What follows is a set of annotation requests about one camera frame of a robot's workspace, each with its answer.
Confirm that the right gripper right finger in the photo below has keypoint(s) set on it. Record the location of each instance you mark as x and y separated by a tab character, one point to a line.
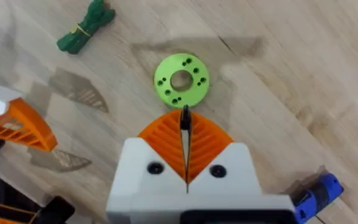
228	161

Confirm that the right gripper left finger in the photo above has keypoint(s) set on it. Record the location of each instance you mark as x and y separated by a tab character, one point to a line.
145	155

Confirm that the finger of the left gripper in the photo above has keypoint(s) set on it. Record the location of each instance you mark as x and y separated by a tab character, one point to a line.
26	124

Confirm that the blue electric screwdriver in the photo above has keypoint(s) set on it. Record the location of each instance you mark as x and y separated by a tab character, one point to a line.
331	186

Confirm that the green disc with holes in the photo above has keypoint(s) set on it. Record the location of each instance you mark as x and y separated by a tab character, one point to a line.
166	71

